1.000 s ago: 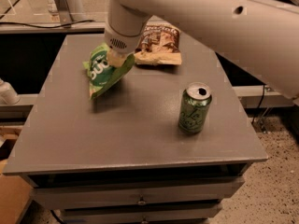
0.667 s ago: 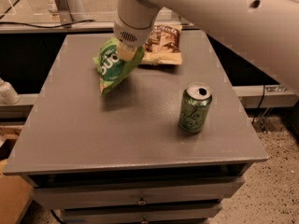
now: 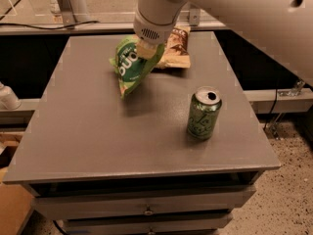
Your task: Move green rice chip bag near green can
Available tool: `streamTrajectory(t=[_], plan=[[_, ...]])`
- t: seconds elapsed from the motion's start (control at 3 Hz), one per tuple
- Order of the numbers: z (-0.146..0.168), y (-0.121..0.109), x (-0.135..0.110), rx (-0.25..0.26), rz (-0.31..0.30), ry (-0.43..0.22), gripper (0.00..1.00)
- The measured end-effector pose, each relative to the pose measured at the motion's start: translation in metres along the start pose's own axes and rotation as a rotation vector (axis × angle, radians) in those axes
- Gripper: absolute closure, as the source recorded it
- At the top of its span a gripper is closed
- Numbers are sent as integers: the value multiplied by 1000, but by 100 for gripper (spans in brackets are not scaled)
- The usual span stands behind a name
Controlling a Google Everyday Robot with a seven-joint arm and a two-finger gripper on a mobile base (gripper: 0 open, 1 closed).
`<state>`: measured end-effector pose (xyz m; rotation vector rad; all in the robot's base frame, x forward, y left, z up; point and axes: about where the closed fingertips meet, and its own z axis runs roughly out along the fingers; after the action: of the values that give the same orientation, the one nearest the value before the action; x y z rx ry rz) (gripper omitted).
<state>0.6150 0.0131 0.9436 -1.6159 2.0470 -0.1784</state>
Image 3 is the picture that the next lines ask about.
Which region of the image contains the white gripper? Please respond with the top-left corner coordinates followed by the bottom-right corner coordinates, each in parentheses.
top-left (134, 0), bottom-right (186, 60)

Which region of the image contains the green rice chip bag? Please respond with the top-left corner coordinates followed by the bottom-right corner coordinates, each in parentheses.
top-left (110, 35), bottom-right (164, 98)

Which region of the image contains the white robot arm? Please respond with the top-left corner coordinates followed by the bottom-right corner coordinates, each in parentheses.
top-left (134, 0), bottom-right (313, 85)

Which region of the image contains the brown chip bag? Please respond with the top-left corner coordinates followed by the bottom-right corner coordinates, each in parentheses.
top-left (156, 26), bottom-right (191, 69)

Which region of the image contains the green soda can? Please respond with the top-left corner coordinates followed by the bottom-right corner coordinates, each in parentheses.
top-left (187, 86), bottom-right (222, 140)

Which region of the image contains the grey drawer cabinet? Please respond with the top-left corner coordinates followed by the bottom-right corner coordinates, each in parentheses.
top-left (4, 31), bottom-right (280, 235)

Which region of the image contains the white pipe fitting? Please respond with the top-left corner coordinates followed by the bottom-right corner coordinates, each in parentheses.
top-left (0, 82), bottom-right (22, 110)

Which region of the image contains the upper drawer knob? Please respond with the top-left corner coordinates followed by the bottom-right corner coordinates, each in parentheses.
top-left (144, 207), bottom-right (154, 216)

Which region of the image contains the cardboard box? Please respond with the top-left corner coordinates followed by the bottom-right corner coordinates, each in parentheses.
top-left (0, 140), bottom-right (35, 235)

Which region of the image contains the grey metal bracket right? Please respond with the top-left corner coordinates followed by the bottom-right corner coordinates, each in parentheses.
top-left (189, 4), bottom-right (201, 26)

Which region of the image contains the grey metal bracket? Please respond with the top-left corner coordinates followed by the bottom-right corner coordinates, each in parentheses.
top-left (57, 0), bottom-right (75, 26)
top-left (189, 4), bottom-right (201, 26)

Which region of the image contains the grey metal bracket left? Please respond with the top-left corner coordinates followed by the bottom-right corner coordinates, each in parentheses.
top-left (57, 0), bottom-right (75, 26)

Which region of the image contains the black cable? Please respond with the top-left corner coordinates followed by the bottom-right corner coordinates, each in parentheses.
top-left (0, 20), bottom-right (100, 30)

